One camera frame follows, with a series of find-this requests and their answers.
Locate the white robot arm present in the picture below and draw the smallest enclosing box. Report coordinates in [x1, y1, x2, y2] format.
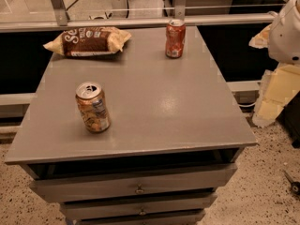
[268, 0, 300, 65]

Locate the orange brown soda can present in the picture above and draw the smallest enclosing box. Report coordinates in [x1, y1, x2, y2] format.
[75, 82, 111, 133]

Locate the red coke can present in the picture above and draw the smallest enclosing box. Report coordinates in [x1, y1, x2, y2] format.
[165, 19, 186, 58]

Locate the grey drawer cabinet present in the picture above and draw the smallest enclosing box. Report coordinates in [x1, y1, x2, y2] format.
[4, 26, 259, 225]

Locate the top grey drawer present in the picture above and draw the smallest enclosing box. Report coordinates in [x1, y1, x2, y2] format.
[30, 163, 237, 203]

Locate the grey drawer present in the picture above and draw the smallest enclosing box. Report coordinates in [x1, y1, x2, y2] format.
[30, 163, 237, 203]
[61, 192, 217, 220]
[76, 210, 205, 225]

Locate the brown yellow chip bag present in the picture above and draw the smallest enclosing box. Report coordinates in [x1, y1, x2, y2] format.
[43, 26, 131, 57]

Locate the middle grey drawer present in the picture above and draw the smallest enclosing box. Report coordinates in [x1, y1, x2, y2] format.
[61, 192, 217, 220]

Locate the bottom grey drawer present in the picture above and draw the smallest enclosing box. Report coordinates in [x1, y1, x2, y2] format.
[76, 210, 205, 225]

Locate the black tool on floor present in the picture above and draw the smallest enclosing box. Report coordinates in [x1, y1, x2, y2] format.
[284, 171, 300, 195]

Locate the metal railing frame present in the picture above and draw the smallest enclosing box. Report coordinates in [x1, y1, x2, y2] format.
[0, 0, 276, 32]

